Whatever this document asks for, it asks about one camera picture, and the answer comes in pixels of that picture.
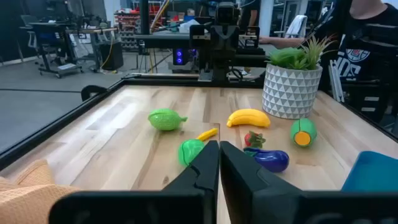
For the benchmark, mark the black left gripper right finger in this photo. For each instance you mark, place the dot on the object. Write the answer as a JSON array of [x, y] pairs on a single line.
[[242, 186]]

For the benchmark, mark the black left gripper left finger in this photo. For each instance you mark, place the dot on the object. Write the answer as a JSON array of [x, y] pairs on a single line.
[[205, 174]]

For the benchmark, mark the green round toy vegetable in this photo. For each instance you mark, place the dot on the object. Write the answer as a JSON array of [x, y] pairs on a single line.
[[188, 151]]

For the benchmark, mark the purple toy eggplant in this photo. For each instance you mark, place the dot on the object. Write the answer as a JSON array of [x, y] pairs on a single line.
[[272, 160]]

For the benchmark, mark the small yellow toy pepper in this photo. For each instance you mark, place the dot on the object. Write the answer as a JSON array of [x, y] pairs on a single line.
[[207, 134]]

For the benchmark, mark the red toy strawberry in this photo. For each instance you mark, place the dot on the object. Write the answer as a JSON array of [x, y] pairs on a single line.
[[248, 140]]

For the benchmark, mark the green pear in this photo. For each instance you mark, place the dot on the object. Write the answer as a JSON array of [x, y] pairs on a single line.
[[164, 119]]

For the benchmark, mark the yellow toy banana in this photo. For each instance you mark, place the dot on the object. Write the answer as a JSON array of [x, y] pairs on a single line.
[[248, 118]]

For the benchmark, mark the green ribbed toy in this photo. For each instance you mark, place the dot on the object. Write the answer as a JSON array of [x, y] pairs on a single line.
[[306, 127]]

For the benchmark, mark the teal plastic tupperware container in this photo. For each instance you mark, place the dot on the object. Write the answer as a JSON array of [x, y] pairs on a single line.
[[373, 171]]

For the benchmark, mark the white plastic bag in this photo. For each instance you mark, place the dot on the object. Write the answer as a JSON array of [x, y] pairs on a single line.
[[191, 26]]

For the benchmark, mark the computer case with blue lights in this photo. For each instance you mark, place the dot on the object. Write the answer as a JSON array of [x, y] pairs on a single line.
[[183, 56]]

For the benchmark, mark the grey computer desk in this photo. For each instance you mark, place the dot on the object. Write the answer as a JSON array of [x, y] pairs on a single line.
[[168, 40]]

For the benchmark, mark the black monitor pole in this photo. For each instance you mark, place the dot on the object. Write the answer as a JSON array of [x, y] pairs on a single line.
[[144, 15]]

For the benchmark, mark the shelf with red bins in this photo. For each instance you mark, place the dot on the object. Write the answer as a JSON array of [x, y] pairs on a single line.
[[127, 28]]

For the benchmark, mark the white patterned pot with plant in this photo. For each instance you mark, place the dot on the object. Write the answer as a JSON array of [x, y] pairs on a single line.
[[290, 93]]

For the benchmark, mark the black computer tower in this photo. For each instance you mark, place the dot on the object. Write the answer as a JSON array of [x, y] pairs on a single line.
[[113, 56]]

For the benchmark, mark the wooden top desk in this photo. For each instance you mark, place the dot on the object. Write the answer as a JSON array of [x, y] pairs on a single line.
[[93, 30]]

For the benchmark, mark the person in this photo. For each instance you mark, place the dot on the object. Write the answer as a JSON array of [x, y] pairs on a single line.
[[367, 18]]

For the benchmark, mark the black standing desk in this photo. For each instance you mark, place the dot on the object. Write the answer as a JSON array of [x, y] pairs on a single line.
[[49, 31]]

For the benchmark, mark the orange cloth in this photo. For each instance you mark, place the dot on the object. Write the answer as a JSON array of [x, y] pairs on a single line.
[[25, 199]]

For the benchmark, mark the grey office chair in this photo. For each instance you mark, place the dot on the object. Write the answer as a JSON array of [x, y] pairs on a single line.
[[29, 34]]

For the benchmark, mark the black aluminium table frame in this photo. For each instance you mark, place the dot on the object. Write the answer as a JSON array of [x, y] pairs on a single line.
[[46, 133]]

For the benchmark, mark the black partition wall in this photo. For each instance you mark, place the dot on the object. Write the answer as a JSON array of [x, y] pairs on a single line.
[[12, 28]]

